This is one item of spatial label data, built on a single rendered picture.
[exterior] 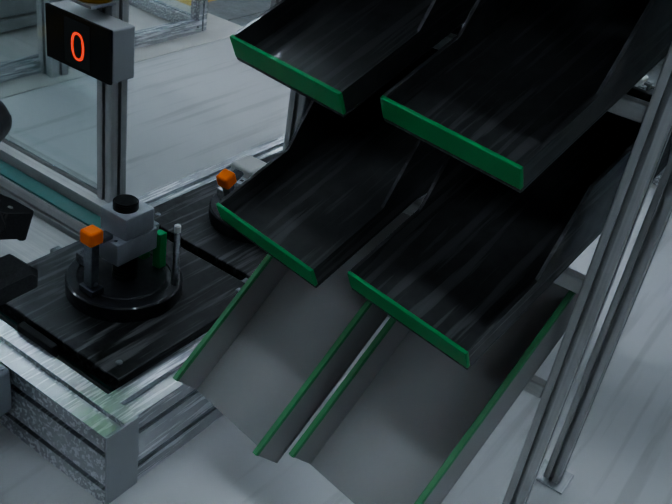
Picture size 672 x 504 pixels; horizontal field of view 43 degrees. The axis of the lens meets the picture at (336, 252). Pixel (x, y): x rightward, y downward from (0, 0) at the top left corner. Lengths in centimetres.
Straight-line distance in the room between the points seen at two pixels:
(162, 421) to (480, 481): 38
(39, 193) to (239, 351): 53
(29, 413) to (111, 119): 43
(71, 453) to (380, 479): 35
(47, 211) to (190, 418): 45
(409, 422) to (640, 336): 66
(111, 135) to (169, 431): 44
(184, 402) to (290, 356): 17
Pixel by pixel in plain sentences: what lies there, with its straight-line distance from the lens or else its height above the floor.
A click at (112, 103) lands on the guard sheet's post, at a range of 121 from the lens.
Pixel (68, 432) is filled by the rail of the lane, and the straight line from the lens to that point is 96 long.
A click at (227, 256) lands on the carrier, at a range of 116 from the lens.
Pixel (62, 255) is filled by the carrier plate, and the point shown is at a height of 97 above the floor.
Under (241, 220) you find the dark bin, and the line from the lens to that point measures 77.
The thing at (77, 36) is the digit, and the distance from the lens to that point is 115.
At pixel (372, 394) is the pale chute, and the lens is 84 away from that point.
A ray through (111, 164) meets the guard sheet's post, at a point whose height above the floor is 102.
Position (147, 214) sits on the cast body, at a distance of 102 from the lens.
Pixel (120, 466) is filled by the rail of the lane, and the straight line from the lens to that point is 96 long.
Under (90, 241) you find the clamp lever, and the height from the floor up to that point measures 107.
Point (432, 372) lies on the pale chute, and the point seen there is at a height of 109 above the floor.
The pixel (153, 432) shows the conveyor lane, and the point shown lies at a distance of 97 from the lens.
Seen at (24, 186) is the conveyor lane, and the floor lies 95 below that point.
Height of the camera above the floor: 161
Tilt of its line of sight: 32 degrees down
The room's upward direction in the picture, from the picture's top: 10 degrees clockwise
